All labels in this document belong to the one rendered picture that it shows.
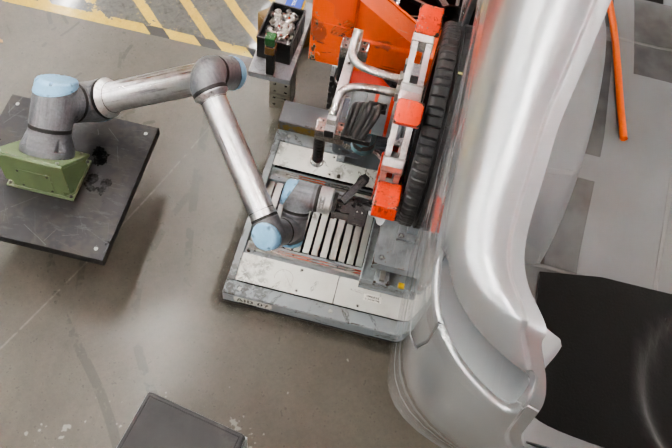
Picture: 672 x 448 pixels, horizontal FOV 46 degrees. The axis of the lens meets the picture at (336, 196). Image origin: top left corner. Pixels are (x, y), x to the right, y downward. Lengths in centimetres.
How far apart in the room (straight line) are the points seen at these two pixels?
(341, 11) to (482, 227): 157
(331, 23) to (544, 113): 152
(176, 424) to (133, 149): 109
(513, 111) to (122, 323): 198
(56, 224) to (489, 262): 193
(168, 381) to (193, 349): 15
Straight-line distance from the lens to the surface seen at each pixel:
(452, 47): 234
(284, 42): 314
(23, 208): 309
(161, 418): 264
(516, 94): 158
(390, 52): 299
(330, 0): 287
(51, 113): 293
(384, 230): 306
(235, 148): 254
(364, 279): 301
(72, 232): 300
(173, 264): 322
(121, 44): 390
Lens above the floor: 287
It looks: 58 degrees down
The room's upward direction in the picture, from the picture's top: 9 degrees clockwise
